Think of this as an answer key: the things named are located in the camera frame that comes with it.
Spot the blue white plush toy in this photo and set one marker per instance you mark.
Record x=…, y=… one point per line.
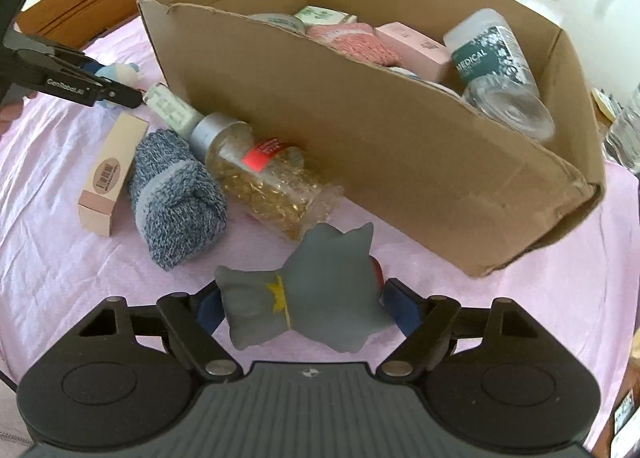
x=117, y=72

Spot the cream cardboard carton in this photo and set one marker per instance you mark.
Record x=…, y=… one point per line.
x=107, y=178

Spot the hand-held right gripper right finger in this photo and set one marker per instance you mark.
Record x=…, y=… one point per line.
x=402, y=305

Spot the translucent white plastic pack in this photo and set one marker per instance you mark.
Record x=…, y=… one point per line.
x=472, y=25

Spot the white item blue edge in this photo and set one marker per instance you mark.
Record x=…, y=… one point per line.
x=430, y=85

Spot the green white slim box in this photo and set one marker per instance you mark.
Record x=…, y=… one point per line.
x=172, y=110

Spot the pink carton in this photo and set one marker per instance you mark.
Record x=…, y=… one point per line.
x=415, y=48

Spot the pink knitted hat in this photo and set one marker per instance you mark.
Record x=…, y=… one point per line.
x=350, y=40

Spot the green tissue pack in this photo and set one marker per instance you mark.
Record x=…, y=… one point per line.
x=325, y=15

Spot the clear plastic cookie jar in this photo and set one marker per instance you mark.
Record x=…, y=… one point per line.
x=500, y=68

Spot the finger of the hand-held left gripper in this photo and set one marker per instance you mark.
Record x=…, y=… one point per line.
x=94, y=72
x=65, y=83

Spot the brown cardboard box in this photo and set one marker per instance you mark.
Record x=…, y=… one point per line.
x=375, y=148

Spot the grey plush toy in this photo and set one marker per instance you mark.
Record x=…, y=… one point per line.
x=310, y=288

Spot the pink tablecloth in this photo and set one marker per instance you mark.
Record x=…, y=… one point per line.
x=75, y=278

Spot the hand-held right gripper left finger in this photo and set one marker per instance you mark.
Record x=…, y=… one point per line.
x=209, y=315

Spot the yellow snack packet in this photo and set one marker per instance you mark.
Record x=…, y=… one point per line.
x=605, y=103

